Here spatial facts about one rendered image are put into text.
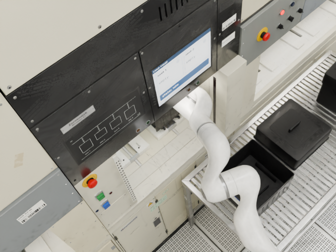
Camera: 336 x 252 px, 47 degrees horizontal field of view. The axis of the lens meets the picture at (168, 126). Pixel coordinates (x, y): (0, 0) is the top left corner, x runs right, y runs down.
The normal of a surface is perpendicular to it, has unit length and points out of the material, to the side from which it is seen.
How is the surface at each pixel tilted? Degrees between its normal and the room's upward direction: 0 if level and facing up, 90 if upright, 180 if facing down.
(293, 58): 0
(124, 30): 90
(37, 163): 90
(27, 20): 90
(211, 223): 0
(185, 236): 0
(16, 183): 90
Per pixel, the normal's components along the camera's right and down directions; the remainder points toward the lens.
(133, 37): 0.66, 0.59
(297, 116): -0.10, -0.53
